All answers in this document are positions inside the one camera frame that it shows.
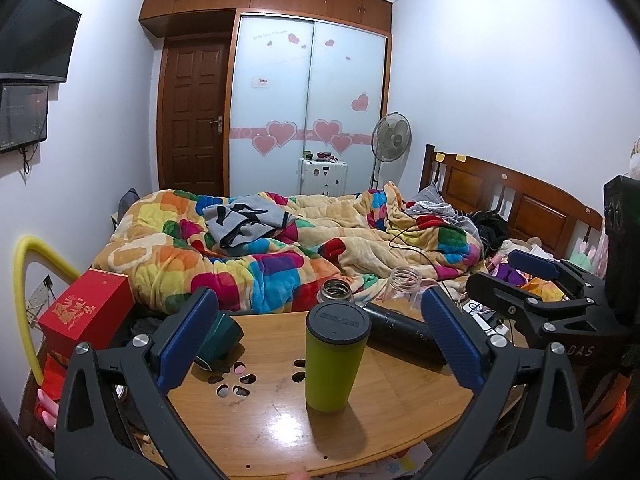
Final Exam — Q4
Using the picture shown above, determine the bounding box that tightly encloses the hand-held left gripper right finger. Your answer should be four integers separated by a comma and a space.
420, 285, 588, 480

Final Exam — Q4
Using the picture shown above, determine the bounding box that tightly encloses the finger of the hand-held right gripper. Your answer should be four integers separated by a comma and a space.
465, 272, 601, 342
507, 248, 608, 303

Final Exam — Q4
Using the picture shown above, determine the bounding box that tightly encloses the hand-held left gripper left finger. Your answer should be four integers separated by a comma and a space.
54, 286, 231, 480

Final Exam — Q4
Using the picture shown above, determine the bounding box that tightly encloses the green cup with black lid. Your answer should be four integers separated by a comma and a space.
305, 301, 371, 415

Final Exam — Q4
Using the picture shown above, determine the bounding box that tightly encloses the dark teal box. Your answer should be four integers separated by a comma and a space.
194, 310, 245, 367

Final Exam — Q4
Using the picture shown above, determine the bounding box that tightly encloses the black thermos bottle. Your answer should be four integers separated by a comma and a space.
359, 302, 451, 367

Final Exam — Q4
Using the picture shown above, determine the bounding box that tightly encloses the wooden bed headboard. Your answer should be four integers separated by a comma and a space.
418, 143, 606, 262

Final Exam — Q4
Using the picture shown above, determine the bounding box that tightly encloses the black clothing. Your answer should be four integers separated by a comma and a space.
469, 209, 512, 252

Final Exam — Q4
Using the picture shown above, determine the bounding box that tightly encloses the clear glass jar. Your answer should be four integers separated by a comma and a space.
386, 266, 427, 312

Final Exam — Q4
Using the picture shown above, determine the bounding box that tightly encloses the colourful heart-pattern blanket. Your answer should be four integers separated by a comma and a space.
91, 181, 486, 315

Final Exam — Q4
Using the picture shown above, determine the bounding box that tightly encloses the red gift box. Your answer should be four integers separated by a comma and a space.
37, 268, 136, 357

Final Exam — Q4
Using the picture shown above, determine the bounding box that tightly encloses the striped grey pillow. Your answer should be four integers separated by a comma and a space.
404, 184, 477, 233

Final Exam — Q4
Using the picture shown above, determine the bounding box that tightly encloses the stainless steel thermos flask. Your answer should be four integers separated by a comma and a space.
316, 279, 357, 307

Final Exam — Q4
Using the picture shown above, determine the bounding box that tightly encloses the grey and black garment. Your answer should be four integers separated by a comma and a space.
202, 194, 307, 251

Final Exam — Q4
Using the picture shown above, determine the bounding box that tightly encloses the pink plastic object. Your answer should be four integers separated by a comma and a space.
34, 389, 62, 432

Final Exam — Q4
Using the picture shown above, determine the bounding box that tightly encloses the yellow foam tube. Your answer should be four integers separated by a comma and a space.
13, 234, 84, 385

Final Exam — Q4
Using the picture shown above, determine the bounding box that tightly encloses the black standing fan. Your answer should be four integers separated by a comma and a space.
369, 111, 413, 192

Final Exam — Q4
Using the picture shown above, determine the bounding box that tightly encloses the white suitcase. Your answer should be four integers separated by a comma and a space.
298, 156, 349, 198

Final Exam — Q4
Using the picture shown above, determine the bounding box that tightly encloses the brown wooden door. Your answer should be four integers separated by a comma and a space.
156, 34, 235, 197

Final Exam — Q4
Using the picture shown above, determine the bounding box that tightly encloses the small black monitor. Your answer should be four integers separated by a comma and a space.
0, 83, 50, 155

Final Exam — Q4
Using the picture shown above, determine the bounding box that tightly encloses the frosted sliding wardrobe with hearts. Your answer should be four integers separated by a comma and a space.
228, 8, 392, 199

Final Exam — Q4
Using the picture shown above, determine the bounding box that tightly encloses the black cable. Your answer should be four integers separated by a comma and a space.
388, 208, 468, 306

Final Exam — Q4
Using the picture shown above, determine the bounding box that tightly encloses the black wall television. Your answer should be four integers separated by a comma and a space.
0, 0, 83, 84

